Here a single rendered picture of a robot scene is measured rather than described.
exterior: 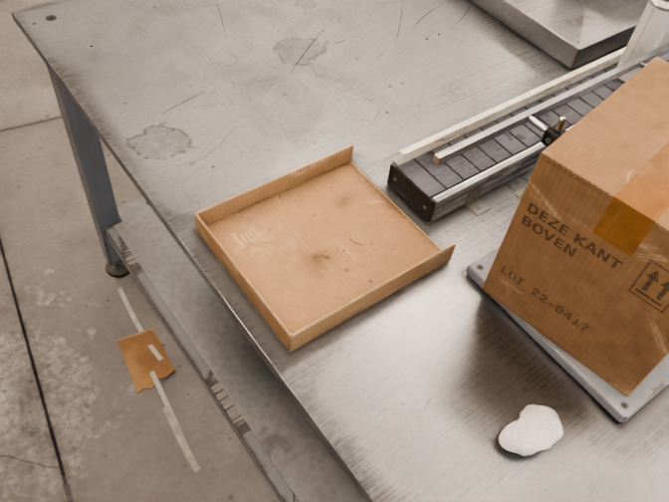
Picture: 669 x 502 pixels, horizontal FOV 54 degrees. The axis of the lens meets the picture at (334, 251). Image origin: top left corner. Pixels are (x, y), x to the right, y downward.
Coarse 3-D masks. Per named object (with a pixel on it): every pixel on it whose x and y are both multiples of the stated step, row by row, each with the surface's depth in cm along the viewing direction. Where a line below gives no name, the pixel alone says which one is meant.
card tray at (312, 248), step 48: (288, 192) 107; (336, 192) 108; (240, 240) 100; (288, 240) 101; (336, 240) 101; (384, 240) 102; (432, 240) 103; (288, 288) 95; (336, 288) 96; (384, 288) 93; (288, 336) 86
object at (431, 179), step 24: (600, 72) 129; (552, 96) 122; (600, 96) 124; (504, 120) 117; (552, 120) 118; (576, 120) 118; (480, 144) 112; (504, 144) 112; (528, 144) 113; (408, 168) 106; (432, 168) 107; (456, 168) 107; (480, 168) 108; (432, 192) 103
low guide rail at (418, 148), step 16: (624, 48) 129; (592, 64) 124; (608, 64) 127; (560, 80) 120; (576, 80) 123; (528, 96) 116; (544, 96) 119; (496, 112) 112; (448, 128) 108; (464, 128) 109; (416, 144) 105; (432, 144) 107; (400, 160) 105
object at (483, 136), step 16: (624, 64) 116; (592, 80) 112; (608, 80) 114; (560, 96) 109; (576, 96) 111; (528, 112) 105; (544, 112) 107; (496, 128) 102; (512, 128) 104; (464, 144) 99
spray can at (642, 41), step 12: (660, 0) 115; (648, 12) 117; (660, 12) 115; (648, 24) 118; (660, 24) 117; (636, 36) 121; (648, 36) 119; (660, 36) 119; (636, 48) 121; (648, 48) 121; (624, 60) 125; (636, 72) 125
